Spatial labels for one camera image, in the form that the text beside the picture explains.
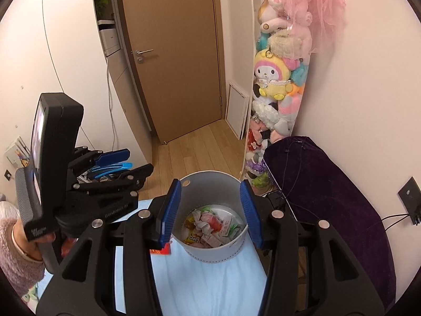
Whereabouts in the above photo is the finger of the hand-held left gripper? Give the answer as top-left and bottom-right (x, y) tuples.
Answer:
(77, 164), (154, 193)
(69, 145), (131, 178)

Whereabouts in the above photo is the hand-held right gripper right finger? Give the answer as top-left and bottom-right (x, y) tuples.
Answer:
(239, 178), (385, 316)

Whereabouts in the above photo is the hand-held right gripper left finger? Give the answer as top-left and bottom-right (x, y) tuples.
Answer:
(34, 178), (182, 316)

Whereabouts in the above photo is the grey round bin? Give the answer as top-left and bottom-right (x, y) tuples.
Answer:
(169, 170), (255, 264)

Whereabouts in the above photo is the person's left hand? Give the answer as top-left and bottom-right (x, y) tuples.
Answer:
(13, 219), (56, 263)

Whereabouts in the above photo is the silver and blue bicycle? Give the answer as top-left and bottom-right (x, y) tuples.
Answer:
(76, 162), (145, 191)

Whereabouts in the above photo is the red packet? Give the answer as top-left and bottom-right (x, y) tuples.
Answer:
(149, 243), (172, 256)

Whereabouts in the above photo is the white cartoon board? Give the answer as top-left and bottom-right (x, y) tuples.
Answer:
(5, 136), (32, 168)

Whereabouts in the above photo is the white printer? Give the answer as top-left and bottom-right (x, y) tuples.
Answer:
(98, 20), (121, 56)

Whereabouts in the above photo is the brown wooden door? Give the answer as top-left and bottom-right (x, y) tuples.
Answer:
(118, 0), (227, 144)

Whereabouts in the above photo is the cartoon print clothing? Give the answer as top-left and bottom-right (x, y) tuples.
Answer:
(21, 285), (45, 315)

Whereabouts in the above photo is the pile of plush toys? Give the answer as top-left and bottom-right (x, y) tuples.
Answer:
(243, 0), (313, 188)

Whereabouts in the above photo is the green potted plant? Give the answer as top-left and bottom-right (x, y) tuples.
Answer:
(95, 0), (114, 20)

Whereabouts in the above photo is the pink tulle cloth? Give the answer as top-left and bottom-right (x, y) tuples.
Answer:
(279, 0), (347, 53)

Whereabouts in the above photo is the metal door handle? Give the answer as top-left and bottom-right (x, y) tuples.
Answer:
(132, 49), (154, 64)

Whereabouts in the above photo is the white canvas frame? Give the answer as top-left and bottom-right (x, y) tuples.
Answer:
(224, 82), (250, 140)

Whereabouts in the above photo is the black cable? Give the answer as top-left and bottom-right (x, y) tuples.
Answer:
(382, 213), (415, 231)

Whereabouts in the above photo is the black wall plate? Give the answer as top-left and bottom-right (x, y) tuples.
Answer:
(397, 177), (421, 226)

